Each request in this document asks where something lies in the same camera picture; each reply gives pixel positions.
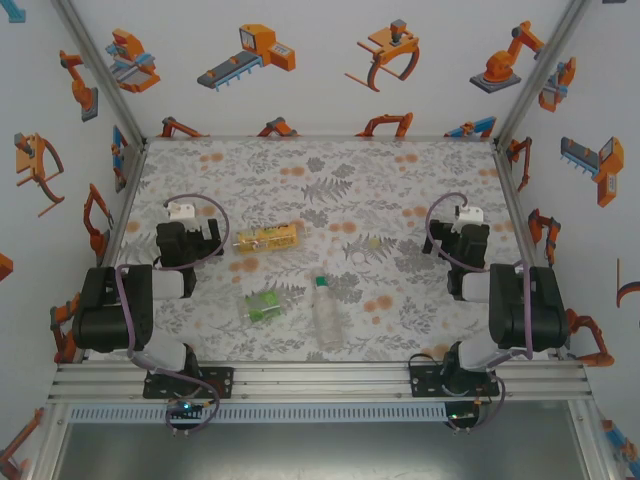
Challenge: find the tall clear plastic bottle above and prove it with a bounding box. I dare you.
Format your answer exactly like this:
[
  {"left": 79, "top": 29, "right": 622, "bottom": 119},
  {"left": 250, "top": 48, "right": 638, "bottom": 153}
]
[{"left": 310, "top": 268, "right": 345, "bottom": 351}]

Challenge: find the aluminium table edge rail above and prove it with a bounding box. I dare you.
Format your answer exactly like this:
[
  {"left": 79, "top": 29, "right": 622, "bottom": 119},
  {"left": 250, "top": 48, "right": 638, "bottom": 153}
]
[
  {"left": 82, "top": 139, "right": 150, "bottom": 364},
  {"left": 492, "top": 144, "right": 571, "bottom": 359},
  {"left": 144, "top": 133, "right": 497, "bottom": 143}
]

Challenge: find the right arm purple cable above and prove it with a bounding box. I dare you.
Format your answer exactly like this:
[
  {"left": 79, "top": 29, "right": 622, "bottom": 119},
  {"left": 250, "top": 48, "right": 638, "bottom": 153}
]
[{"left": 424, "top": 192, "right": 535, "bottom": 435}]

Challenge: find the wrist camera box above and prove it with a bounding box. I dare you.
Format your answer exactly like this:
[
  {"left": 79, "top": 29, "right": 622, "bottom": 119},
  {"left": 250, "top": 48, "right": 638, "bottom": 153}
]
[
  {"left": 166, "top": 201, "right": 197, "bottom": 224},
  {"left": 453, "top": 205, "right": 484, "bottom": 232}
]

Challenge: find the wide aluminium extrusion beam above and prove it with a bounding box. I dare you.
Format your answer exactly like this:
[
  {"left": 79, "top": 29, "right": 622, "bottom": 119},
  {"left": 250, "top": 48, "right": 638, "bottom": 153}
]
[{"left": 47, "top": 360, "right": 595, "bottom": 404}]

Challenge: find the aluminium frame leg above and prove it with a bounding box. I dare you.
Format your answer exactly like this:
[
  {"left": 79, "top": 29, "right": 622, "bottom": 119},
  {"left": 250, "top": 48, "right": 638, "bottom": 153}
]
[
  {"left": 567, "top": 399, "right": 616, "bottom": 480},
  {"left": 27, "top": 403, "right": 71, "bottom": 480}
]

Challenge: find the short green label bottle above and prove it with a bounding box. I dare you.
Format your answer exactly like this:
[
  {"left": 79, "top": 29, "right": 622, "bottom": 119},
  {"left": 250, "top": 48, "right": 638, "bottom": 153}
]
[{"left": 243, "top": 288, "right": 285, "bottom": 323}]

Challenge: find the leaf pattern table cloth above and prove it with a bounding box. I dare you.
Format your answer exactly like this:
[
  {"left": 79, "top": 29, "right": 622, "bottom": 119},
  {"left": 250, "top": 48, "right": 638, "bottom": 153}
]
[{"left": 107, "top": 138, "right": 551, "bottom": 363}]

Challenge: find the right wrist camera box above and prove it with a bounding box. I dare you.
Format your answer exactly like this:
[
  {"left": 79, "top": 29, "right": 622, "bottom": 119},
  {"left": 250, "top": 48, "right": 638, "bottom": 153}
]
[{"left": 453, "top": 205, "right": 484, "bottom": 232}]

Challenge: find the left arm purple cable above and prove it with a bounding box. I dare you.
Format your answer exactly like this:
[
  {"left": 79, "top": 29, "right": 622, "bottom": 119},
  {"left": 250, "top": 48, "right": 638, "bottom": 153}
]
[{"left": 114, "top": 193, "right": 231, "bottom": 436}]

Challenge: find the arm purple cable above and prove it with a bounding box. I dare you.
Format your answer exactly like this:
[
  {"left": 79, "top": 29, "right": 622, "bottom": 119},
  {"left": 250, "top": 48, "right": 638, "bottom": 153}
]
[
  {"left": 114, "top": 193, "right": 231, "bottom": 436},
  {"left": 424, "top": 192, "right": 535, "bottom": 435}
]

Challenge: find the slotted grey cable duct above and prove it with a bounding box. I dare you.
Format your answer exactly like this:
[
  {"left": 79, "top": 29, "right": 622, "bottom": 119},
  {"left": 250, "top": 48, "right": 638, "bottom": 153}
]
[{"left": 67, "top": 403, "right": 447, "bottom": 424}]

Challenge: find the yellow label plastic bottle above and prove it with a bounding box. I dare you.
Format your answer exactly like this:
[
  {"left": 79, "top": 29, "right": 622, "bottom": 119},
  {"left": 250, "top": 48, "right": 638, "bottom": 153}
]
[{"left": 233, "top": 224, "right": 304, "bottom": 256}]

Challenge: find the grey metal panel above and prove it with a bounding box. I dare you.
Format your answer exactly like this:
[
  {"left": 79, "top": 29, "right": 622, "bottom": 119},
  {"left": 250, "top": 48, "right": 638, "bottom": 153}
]
[{"left": 49, "top": 422, "right": 586, "bottom": 480}]

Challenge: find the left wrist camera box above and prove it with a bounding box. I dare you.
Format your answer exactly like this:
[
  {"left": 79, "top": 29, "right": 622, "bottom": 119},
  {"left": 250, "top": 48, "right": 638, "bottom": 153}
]
[{"left": 166, "top": 201, "right": 197, "bottom": 224}]

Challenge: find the aluminium frame post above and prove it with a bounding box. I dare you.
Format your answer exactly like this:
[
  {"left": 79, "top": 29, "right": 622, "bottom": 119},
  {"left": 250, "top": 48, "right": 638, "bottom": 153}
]
[
  {"left": 492, "top": 0, "right": 594, "bottom": 151},
  {"left": 49, "top": 0, "right": 151, "bottom": 151}
]

